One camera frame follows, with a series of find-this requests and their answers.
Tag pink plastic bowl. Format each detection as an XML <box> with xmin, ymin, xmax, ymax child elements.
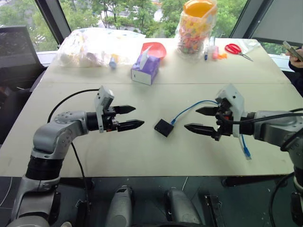
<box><xmin>141</xmin><ymin>42</ymin><xmax>167</xmax><ymax>60</ymax></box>

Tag clear plastic bag of items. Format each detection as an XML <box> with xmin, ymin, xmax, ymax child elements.
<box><xmin>53</xmin><ymin>27</ymin><xmax>146</xmax><ymax>69</ymax></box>

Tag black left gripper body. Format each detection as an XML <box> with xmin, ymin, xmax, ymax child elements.
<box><xmin>103</xmin><ymin>106</ymin><xmax>120</xmax><ymax>132</ymax></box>

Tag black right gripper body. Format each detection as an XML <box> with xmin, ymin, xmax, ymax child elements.
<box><xmin>214</xmin><ymin>98</ymin><xmax>234</xmax><ymax>138</ymax></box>

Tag bag of colourful candy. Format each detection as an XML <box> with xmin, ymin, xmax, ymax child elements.
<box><xmin>175</xmin><ymin>0</ymin><xmax>218</xmax><ymax>59</ymax></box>

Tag person's dark sleeve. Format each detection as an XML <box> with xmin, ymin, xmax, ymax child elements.
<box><xmin>287</xmin><ymin>60</ymin><xmax>303</xmax><ymax>98</ymax></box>

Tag smartphone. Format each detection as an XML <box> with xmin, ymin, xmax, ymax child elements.
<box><xmin>282</xmin><ymin>40</ymin><xmax>303</xmax><ymax>62</ymax></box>

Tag dark rounded grey shape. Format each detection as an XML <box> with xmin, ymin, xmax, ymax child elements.
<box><xmin>164</xmin><ymin>187</ymin><xmax>202</xmax><ymax>227</ymax></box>
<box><xmin>110</xmin><ymin>185</ymin><xmax>134</xmax><ymax>227</ymax></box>

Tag person's hand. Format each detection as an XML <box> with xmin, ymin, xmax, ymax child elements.
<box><xmin>285</xmin><ymin>45</ymin><xmax>303</xmax><ymax>63</ymax></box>

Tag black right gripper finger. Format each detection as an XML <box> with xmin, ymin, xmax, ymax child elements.
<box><xmin>184</xmin><ymin>123</ymin><xmax>220</xmax><ymax>142</ymax></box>
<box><xmin>195</xmin><ymin>106</ymin><xmax>220</xmax><ymax>117</ymax></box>

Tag empty clear plastic bag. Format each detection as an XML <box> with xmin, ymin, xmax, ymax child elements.
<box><xmin>241</xmin><ymin>38</ymin><xmax>261</xmax><ymax>54</ymax></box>

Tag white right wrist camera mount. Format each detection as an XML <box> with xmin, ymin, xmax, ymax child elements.
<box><xmin>214</xmin><ymin>83</ymin><xmax>245</xmax><ymax>139</ymax></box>

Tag small blue bottle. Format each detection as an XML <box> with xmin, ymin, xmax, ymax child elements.
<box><xmin>109</xmin><ymin>54</ymin><xmax>118</xmax><ymax>70</ymax></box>

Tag blue cable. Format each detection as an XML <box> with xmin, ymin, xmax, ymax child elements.
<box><xmin>170</xmin><ymin>100</ymin><xmax>252</xmax><ymax>161</ymax></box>

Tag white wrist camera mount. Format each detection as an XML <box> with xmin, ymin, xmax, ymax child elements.
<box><xmin>214</xmin><ymin>83</ymin><xmax>245</xmax><ymax>139</ymax></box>
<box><xmin>94</xmin><ymin>85</ymin><xmax>115</xmax><ymax>133</ymax></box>

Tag black table clamp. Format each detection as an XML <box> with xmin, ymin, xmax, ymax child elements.
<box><xmin>204</xmin><ymin>194</ymin><xmax>223</xmax><ymax>227</ymax></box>

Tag small black box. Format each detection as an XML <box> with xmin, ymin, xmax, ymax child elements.
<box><xmin>154</xmin><ymin>119</ymin><xmax>175</xmax><ymax>138</ymax></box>

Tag purple tissue box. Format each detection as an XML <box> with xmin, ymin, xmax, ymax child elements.
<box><xmin>130</xmin><ymin>45</ymin><xmax>161</xmax><ymax>86</ymax></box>

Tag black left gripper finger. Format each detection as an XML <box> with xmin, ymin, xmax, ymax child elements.
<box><xmin>114</xmin><ymin>105</ymin><xmax>136</xmax><ymax>115</ymax></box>
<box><xmin>117</xmin><ymin>120</ymin><xmax>145</xmax><ymax>132</ymax></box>

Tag red scissors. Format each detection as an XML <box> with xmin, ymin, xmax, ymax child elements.
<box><xmin>224</xmin><ymin>43</ymin><xmax>254</xmax><ymax>62</ymax></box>

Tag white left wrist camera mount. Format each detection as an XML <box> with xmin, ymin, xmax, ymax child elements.
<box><xmin>94</xmin><ymin>85</ymin><xmax>115</xmax><ymax>133</ymax></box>

